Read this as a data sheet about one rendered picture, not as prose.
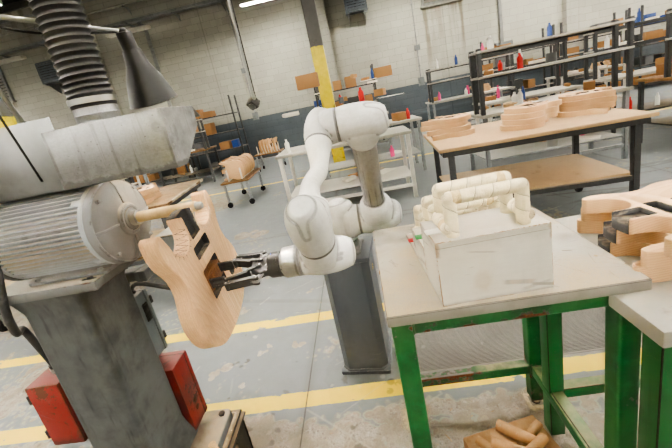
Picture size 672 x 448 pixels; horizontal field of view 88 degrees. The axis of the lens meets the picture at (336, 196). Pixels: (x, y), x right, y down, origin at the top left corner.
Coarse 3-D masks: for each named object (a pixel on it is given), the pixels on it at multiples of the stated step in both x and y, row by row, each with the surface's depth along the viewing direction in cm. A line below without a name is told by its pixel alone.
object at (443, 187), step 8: (480, 176) 87; (488, 176) 86; (496, 176) 86; (504, 176) 86; (440, 184) 87; (448, 184) 87; (456, 184) 87; (464, 184) 86; (472, 184) 86; (480, 184) 86
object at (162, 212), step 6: (180, 204) 101; (186, 204) 101; (192, 204) 100; (144, 210) 103; (150, 210) 102; (156, 210) 102; (162, 210) 101; (168, 210) 101; (174, 210) 101; (192, 210) 101; (138, 216) 102; (144, 216) 102; (150, 216) 102; (156, 216) 102; (162, 216) 102
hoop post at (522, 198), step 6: (528, 186) 78; (516, 192) 80; (522, 192) 79; (528, 192) 79; (516, 198) 80; (522, 198) 79; (528, 198) 79; (516, 204) 81; (522, 204) 79; (528, 204) 79; (516, 210) 81; (522, 210) 80; (528, 210) 80; (516, 216) 82; (522, 216) 80; (528, 216) 80; (516, 222) 82; (522, 222) 81; (528, 222) 81
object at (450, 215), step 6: (444, 204) 80; (450, 204) 79; (444, 210) 80; (450, 210) 80; (456, 210) 80; (444, 216) 81; (450, 216) 80; (456, 216) 80; (444, 222) 82; (450, 222) 80; (456, 222) 81; (456, 228) 81; (450, 234) 81; (456, 234) 81
